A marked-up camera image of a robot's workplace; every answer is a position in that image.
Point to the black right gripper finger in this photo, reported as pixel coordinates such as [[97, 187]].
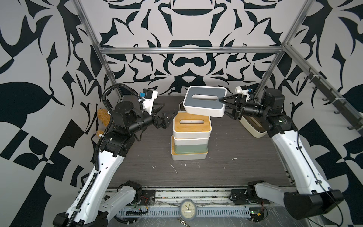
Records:
[[230, 112], [230, 99]]

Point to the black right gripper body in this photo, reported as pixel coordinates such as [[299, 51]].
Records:
[[251, 110]]

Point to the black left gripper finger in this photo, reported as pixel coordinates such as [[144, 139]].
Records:
[[169, 115], [165, 123]]

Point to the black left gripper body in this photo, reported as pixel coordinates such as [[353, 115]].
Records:
[[142, 122]]

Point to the white box bamboo lid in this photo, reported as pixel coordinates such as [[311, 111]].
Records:
[[189, 142], [191, 126], [184, 157]]

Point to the white box grey lid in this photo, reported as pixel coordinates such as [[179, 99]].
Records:
[[203, 100]]

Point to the green tissue box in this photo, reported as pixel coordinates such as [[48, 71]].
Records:
[[191, 149]]

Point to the white box bamboo lid front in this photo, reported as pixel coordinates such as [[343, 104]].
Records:
[[184, 157]]

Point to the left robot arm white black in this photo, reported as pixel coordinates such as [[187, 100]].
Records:
[[90, 208]]

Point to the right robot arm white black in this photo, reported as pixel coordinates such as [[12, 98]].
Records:
[[313, 195]]

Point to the cream box dark clear lid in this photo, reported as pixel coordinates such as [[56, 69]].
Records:
[[181, 107]]

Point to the brown plush bunny toy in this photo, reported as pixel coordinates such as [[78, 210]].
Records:
[[104, 117]]

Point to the cream box dark lid right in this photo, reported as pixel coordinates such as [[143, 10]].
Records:
[[253, 126]]

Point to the round analog clock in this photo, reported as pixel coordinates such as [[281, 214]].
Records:
[[188, 210]]

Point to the green circuit board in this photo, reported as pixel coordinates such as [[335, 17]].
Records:
[[256, 215]]

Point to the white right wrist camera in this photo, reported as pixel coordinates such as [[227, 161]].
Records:
[[245, 92]]

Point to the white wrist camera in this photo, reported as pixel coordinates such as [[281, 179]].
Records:
[[245, 92], [147, 97]]

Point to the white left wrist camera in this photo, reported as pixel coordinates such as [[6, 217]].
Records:
[[147, 97]]

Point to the black wall hook rack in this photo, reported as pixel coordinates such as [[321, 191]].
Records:
[[332, 96]]

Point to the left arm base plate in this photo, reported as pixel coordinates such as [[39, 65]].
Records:
[[146, 197]]

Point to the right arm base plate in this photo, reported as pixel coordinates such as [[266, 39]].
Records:
[[246, 196]]

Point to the white slotted cable duct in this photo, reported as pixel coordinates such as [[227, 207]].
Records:
[[202, 212]]

